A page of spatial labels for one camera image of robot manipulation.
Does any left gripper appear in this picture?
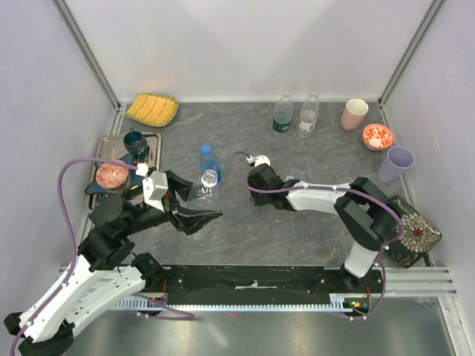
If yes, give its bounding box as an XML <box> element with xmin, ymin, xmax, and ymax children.
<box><xmin>122</xmin><ymin>168</ymin><xmax>224</xmax><ymax>235</ymax></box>

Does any clear bottle blue-white cap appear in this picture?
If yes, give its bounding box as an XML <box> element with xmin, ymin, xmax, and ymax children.
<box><xmin>186</xmin><ymin>169</ymin><xmax>220</xmax><ymax>211</ymax></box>

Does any blue label bottle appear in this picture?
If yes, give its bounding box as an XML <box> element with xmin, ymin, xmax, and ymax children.
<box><xmin>200</xmin><ymin>144</ymin><xmax>222</xmax><ymax>183</ymax></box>

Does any green label bottle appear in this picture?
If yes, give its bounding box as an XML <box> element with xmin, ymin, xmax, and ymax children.
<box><xmin>272</xmin><ymin>91</ymin><xmax>293</xmax><ymax>134</ymax></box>

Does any red label clear bottle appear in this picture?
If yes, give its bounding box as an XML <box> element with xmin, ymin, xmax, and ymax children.
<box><xmin>296</xmin><ymin>91</ymin><xmax>320</xmax><ymax>139</ymax></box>

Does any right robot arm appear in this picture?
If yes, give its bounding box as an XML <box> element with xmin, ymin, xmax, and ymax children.
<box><xmin>247</xmin><ymin>163</ymin><xmax>404</xmax><ymax>292</ymax></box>

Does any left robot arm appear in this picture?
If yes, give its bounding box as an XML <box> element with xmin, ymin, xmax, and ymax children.
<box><xmin>4</xmin><ymin>171</ymin><xmax>223</xmax><ymax>355</ymax></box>

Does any orange patterned bowl left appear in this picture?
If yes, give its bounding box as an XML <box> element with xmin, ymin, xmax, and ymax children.
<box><xmin>94</xmin><ymin>163</ymin><xmax>131</xmax><ymax>193</ymax></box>

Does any orange patterned bowl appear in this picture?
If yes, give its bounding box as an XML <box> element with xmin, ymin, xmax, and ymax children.
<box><xmin>94</xmin><ymin>163</ymin><xmax>131</xmax><ymax>193</ymax></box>
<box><xmin>362</xmin><ymin>124</ymin><xmax>395</xmax><ymax>151</ymax></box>

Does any dark blue teacup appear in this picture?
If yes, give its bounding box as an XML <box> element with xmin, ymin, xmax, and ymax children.
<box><xmin>123</xmin><ymin>128</ymin><xmax>148</xmax><ymax>155</ymax></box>

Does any black base bar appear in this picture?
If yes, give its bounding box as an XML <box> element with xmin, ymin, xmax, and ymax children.
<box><xmin>122</xmin><ymin>263</ymin><xmax>383</xmax><ymax>306</ymax></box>

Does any blue star plate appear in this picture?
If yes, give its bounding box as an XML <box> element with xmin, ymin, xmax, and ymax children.
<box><xmin>84</xmin><ymin>153</ymin><xmax>145</xmax><ymax>197</ymax></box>

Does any metal tray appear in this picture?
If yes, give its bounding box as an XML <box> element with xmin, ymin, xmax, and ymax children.
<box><xmin>85</xmin><ymin>131</ymin><xmax>162</xmax><ymax>211</ymax></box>

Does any yellow woven plate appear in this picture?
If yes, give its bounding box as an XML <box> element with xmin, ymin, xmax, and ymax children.
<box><xmin>125</xmin><ymin>93</ymin><xmax>179</xmax><ymax>128</ymax></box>

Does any pink cup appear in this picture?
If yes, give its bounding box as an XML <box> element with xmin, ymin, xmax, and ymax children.
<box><xmin>341</xmin><ymin>99</ymin><xmax>369</xmax><ymax>131</ymax></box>

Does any orange patterned bowl right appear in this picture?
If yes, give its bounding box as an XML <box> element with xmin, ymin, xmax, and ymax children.
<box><xmin>362</xmin><ymin>124</ymin><xmax>395</xmax><ymax>151</ymax></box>

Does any purple cup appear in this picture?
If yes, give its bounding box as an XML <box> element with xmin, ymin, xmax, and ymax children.
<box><xmin>376</xmin><ymin>146</ymin><xmax>415</xmax><ymax>183</ymax></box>

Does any dark patterned pouch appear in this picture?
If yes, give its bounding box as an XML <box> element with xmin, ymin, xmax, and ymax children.
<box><xmin>388</xmin><ymin>195</ymin><xmax>442</xmax><ymax>268</ymax></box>

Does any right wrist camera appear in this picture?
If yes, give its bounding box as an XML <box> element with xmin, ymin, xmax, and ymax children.
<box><xmin>246</xmin><ymin>154</ymin><xmax>271</xmax><ymax>168</ymax></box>

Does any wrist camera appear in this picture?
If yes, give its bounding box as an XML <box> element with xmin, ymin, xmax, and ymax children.
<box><xmin>246</xmin><ymin>154</ymin><xmax>271</xmax><ymax>168</ymax></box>
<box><xmin>136</xmin><ymin>163</ymin><xmax>168</xmax><ymax>212</ymax></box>

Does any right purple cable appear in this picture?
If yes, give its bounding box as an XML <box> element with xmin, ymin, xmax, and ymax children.
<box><xmin>232</xmin><ymin>151</ymin><xmax>404</xmax><ymax>322</ymax></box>

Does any purple cable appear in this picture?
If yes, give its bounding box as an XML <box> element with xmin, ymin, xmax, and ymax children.
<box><xmin>232</xmin><ymin>151</ymin><xmax>404</xmax><ymax>322</ymax></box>
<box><xmin>9</xmin><ymin>156</ymin><xmax>142</xmax><ymax>356</ymax></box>

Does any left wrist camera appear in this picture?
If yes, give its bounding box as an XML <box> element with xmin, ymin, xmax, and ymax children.
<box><xmin>136</xmin><ymin>163</ymin><xmax>168</xmax><ymax>212</ymax></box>

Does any slotted cable duct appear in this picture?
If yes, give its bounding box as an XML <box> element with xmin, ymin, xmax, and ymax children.
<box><xmin>111</xmin><ymin>294</ymin><xmax>383</xmax><ymax>312</ymax></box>

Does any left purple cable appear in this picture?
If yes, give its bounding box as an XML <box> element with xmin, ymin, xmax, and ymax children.
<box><xmin>9</xmin><ymin>156</ymin><xmax>142</xmax><ymax>356</ymax></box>

